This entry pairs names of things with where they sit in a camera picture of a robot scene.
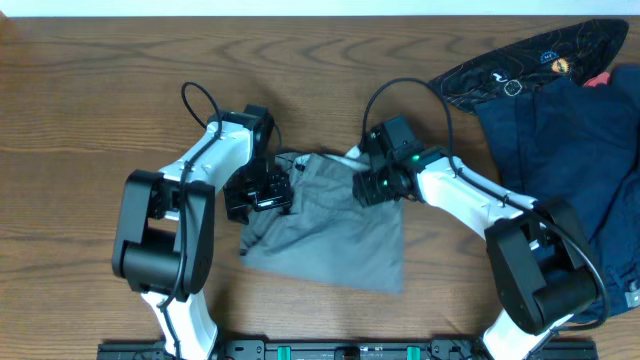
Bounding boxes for grey shorts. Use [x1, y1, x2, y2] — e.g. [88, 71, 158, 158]
[240, 148, 404, 294]

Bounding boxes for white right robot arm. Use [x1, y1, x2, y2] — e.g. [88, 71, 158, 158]
[347, 116, 604, 359]

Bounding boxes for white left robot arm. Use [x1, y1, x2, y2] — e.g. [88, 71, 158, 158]
[112, 105, 293, 359]

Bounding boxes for navy blue garment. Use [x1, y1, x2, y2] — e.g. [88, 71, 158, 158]
[475, 65, 639, 315]

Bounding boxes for black patterned shorts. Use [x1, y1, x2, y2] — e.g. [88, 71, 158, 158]
[429, 19, 629, 114]

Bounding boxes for red garment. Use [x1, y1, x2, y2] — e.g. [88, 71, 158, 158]
[584, 72, 611, 88]

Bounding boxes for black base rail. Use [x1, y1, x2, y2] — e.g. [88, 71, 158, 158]
[96, 338, 599, 360]

